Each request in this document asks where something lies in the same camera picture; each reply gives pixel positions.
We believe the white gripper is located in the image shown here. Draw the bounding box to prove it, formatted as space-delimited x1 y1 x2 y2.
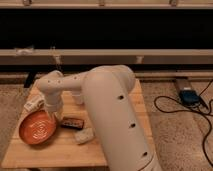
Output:
44 97 63 121

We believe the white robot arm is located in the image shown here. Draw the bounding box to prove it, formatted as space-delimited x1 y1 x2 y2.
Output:
36 65 162 171

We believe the orange ceramic bowl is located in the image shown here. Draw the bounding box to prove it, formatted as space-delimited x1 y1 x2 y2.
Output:
19 110 57 145

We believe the dark chocolate bar wrapper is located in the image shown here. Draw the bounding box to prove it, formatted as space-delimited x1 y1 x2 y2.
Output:
61 117 84 130

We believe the white tube package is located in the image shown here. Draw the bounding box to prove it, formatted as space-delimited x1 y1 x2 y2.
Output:
24 94 44 112

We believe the white crumpled packet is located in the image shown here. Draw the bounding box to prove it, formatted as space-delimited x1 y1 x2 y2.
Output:
74 128 95 144

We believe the blue power adapter box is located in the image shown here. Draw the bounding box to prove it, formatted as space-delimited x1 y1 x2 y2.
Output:
179 90 199 106

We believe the grey wall rail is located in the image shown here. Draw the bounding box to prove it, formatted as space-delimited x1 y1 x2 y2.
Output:
0 49 213 63

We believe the black cable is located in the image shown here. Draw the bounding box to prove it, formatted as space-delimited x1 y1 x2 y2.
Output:
153 78 213 169

